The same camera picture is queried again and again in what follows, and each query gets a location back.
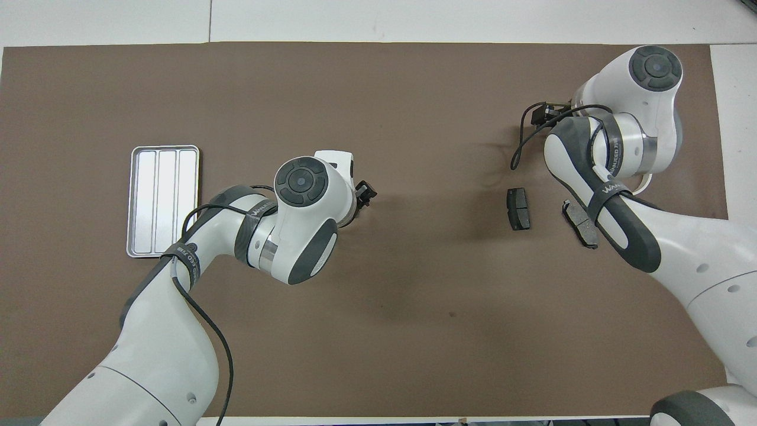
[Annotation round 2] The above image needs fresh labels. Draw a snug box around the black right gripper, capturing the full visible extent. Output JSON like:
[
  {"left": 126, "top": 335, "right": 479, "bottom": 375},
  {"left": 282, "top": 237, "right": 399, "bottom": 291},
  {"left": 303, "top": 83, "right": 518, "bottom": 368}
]
[{"left": 530, "top": 102, "right": 573, "bottom": 126}]

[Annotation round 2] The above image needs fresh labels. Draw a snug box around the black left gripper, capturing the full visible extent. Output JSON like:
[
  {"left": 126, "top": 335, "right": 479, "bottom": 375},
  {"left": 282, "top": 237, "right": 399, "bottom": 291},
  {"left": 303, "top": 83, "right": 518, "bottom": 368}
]
[{"left": 352, "top": 179, "right": 378, "bottom": 225}]

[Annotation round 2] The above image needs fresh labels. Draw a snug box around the silver metal tray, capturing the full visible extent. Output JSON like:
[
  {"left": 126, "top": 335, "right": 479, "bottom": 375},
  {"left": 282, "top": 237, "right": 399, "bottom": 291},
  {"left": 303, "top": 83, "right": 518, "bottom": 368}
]
[{"left": 125, "top": 144, "right": 201, "bottom": 259}]

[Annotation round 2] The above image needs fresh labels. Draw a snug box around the rectangular dark brake pad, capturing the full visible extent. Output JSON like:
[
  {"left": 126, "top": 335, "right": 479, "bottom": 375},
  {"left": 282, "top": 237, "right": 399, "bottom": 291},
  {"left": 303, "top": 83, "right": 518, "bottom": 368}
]
[{"left": 506, "top": 187, "right": 531, "bottom": 231}]

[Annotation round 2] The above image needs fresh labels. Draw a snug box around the brown table mat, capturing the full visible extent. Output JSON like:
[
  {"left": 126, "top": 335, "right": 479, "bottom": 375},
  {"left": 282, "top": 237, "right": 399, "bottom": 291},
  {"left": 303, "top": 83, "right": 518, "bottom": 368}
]
[{"left": 0, "top": 41, "right": 752, "bottom": 418}]

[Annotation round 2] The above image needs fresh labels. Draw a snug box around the curved dark brake pad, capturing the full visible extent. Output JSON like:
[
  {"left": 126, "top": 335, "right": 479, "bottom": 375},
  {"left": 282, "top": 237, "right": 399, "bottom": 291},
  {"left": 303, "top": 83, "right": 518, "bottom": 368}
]
[{"left": 561, "top": 199, "right": 600, "bottom": 250}]

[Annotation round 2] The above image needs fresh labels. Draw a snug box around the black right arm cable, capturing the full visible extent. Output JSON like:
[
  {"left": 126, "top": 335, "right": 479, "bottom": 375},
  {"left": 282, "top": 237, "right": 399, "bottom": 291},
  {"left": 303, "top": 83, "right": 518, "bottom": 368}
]
[{"left": 510, "top": 104, "right": 619, "bottom": 178}]

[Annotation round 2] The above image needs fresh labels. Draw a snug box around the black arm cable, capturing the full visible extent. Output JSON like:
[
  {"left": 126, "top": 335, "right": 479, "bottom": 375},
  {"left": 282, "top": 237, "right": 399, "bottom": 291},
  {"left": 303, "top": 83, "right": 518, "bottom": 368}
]
[
  {"left": 172, "top": 185, "right": 279, "bottom": 426},
  {"left": 510, "top": 104, "right": 619, "bottom": 178}
]

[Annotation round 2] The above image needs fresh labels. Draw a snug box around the black velcro strap right wrist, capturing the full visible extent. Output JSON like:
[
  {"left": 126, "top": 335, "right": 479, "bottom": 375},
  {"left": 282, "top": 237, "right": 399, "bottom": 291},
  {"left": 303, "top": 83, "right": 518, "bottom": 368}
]
[{"left": 602, "top": 114, "right": 629, "bottom": 178}]

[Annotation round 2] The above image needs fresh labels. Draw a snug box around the black velcro strap wrist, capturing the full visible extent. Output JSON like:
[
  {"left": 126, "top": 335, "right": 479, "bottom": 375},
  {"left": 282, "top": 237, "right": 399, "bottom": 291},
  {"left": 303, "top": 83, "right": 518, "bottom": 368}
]
[
  {"left": 234, "top": 201, "right": 279, "bottom": 268},
  {"left": 602, "top": 114, "right": 629, "bottom": 178}
]

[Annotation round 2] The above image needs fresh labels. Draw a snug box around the black velcro strap right forearm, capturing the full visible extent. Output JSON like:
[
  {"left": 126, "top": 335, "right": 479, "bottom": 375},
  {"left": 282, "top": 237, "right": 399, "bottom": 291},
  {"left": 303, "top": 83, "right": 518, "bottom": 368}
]
[{"left": 587, "top": 179, "right": 635, "bottom": 231}]

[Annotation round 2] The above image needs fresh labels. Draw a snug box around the black velcro strap forearm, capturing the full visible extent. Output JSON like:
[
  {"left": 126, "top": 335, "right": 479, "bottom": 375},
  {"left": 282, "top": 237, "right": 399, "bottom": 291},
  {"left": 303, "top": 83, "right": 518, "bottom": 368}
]
[
  {"left": 161, "top": 239, "right": 203, "bottom": 292},
  {"left": 587, "top": 179, "right": 635, "bottom": 231}
]

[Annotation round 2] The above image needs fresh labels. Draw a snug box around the black velcro strap left wrist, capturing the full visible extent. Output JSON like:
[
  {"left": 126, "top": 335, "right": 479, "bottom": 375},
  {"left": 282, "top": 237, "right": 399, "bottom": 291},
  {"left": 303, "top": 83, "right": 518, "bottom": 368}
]
[{"left": 234, "top": 201, "right": 279, "bottom": 268}]

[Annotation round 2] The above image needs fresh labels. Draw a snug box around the white semicircular bracket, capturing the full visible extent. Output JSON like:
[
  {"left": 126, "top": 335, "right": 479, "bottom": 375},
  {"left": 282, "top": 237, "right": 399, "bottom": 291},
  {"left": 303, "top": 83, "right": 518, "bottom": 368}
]
[{"left": 627, "top": 173, "right": 655, "bottom": 197}]

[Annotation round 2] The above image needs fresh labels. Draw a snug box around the black velcro strap left forearm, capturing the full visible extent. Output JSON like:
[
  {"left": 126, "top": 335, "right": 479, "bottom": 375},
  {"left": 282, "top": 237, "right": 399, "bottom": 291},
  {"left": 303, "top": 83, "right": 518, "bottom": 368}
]
[{"left": 161, "top": 239, "right": 203, "bottom": 292}]

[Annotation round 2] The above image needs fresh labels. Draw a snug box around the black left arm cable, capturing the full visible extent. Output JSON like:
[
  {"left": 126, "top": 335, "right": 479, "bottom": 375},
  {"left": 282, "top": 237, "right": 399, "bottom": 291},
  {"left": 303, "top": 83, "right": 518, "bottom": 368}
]
[{"left": 172, "top": 185, "right": 279, "bottom": 426}]

